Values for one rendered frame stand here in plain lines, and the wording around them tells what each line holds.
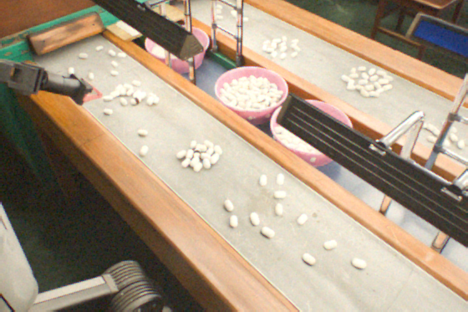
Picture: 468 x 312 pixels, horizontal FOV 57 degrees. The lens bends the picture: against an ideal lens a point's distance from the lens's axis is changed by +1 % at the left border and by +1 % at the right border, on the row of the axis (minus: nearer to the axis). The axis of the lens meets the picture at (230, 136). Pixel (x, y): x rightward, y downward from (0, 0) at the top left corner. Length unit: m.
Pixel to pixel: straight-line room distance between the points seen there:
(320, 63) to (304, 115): 0.83
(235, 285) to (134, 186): 0.42
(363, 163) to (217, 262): 0.43
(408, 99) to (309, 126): 0.78
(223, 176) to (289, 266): 0.34
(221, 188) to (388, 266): 0.49
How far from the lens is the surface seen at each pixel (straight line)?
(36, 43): 1.85
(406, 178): 0.88
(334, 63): 1.79
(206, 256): 1.10
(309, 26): 1.98
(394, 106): 1.63
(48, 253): 2.17
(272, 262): 1.13
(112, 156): 1.36
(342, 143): 0.92
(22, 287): 0.64
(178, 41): 1.23
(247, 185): 1.27
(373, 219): 1.22
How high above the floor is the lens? 1.71
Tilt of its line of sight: 43 degrees down
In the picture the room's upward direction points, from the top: straight up
